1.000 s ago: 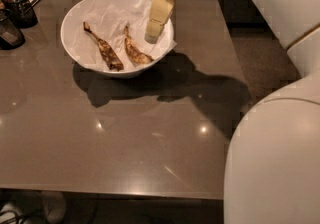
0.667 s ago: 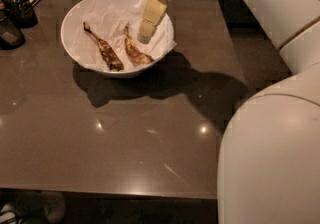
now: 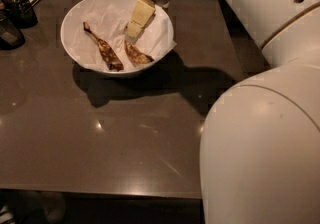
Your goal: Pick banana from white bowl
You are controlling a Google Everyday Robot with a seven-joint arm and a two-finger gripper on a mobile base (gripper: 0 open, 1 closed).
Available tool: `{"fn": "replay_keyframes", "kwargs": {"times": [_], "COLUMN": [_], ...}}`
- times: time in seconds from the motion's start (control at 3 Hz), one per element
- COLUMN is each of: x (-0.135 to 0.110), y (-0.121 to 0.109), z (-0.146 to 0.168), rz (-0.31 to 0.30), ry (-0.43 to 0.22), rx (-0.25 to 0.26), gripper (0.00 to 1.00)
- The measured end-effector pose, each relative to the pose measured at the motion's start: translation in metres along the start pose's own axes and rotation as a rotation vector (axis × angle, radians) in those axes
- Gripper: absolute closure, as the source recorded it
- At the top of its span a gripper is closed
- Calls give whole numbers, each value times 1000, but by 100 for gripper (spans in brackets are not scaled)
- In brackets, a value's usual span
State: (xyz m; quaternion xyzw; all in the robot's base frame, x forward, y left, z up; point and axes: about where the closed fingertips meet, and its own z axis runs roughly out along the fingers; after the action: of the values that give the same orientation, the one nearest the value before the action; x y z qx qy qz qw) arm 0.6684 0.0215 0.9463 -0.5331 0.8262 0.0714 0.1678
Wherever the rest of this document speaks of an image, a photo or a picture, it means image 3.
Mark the overripe spotted banana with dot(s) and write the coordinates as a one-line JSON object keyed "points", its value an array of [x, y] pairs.
{"points": [[107, 53], [135, 55]]}

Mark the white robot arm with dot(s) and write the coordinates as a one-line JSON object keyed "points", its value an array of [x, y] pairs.
{"points": [[260, 146]]}

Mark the white bowl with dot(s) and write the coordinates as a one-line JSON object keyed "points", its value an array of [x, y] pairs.
{"points": [[76, 21]]}

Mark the white paper liner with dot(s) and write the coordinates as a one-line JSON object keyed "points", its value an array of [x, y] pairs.
{"points": [[106, 18]]}

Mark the dark round container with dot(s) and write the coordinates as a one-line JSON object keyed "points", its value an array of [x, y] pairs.
{"points": [[10, 36]]}

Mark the white object under table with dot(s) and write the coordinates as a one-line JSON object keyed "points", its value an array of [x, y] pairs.
{"points": [[31, 207]]}

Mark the black wire utensil holder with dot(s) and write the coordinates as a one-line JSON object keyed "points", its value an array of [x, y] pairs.
{"points": [[22, 13]]}

